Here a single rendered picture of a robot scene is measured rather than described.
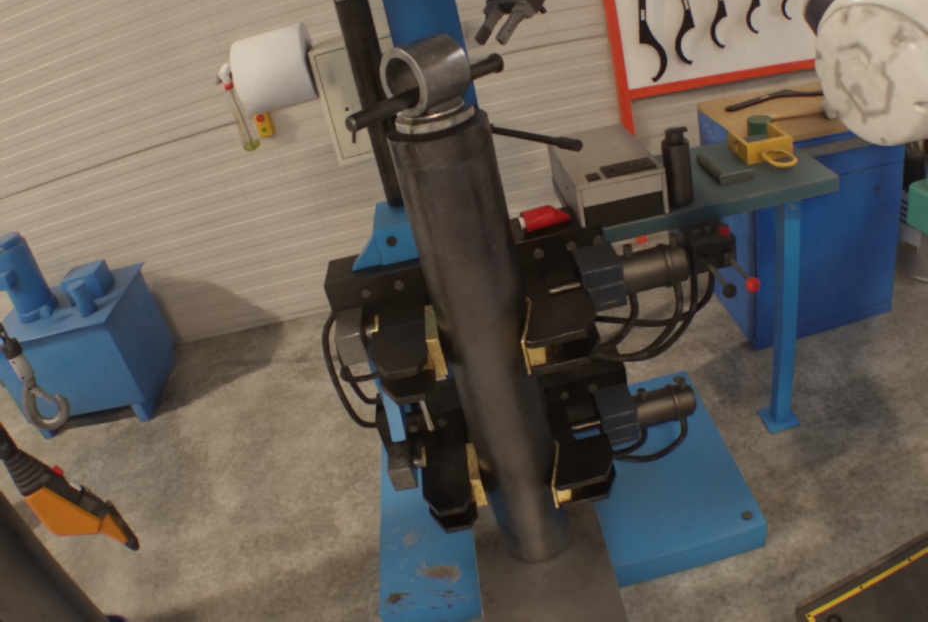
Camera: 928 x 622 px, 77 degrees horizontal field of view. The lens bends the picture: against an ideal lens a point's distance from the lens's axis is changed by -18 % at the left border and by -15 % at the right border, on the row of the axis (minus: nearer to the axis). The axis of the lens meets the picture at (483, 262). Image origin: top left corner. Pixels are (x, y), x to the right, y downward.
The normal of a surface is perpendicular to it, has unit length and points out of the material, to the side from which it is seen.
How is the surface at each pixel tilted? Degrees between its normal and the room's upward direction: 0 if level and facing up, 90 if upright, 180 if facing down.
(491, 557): 0
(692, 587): 0
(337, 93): 90
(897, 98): 94
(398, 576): 0
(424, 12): 90
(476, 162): 90
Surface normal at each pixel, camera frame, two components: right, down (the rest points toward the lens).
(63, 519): 0.76, 0.17
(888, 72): -0.87, 0.39
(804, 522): -0.20, -0.86
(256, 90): 0.14, 0.62
